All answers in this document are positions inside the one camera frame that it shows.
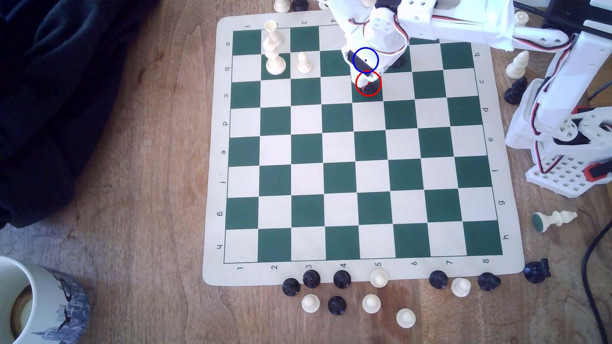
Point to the black pawn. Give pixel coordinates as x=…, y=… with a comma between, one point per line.
x=438, y=279
x=488, y=281
x=337, y=305
x=311, y=278
x=342, y=279
x=372, y=89
x=290, y=286
x=300, y=4

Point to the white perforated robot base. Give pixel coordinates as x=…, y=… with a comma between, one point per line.
x=566, y=177

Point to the green white chess mat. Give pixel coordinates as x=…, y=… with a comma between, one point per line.
x=339, y=162

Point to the tall white chess piece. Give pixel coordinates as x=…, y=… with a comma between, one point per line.
x=276, y=63
x=271, y=32

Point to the red black clamp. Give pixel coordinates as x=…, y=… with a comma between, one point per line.
x=597, y=172

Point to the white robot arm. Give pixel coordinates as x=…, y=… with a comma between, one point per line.
x=459, y=21

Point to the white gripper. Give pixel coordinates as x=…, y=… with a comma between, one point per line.
x=364, y=64

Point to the printed ceramic mug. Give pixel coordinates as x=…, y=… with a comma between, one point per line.
x=57, y=306

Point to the white piece green felt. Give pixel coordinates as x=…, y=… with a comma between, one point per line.
x=554, y=220

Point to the white bishop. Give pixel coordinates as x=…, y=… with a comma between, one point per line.
x=521, y=18

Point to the dark blue cloth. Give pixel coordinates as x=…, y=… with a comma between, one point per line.
x=52, y=95

